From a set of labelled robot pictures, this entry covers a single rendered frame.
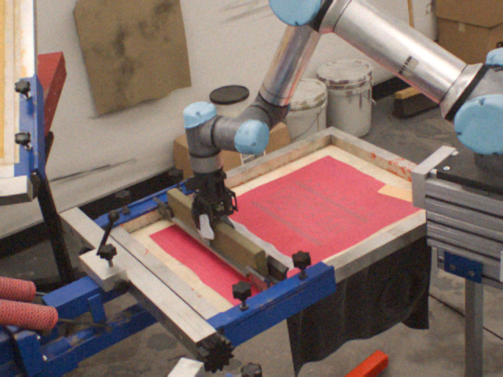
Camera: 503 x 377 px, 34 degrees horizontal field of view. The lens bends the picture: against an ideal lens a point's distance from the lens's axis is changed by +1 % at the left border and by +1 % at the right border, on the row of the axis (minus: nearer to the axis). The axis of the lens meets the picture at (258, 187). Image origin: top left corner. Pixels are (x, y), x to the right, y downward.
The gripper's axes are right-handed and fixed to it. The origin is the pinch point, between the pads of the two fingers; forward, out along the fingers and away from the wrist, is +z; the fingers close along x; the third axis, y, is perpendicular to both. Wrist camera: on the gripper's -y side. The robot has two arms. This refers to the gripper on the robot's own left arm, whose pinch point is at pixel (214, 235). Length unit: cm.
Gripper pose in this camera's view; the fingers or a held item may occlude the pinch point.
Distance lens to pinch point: 201.1
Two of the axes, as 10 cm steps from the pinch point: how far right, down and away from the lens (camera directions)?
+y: 5.7, 3.6, -7.4
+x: 8.1, -3.6, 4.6
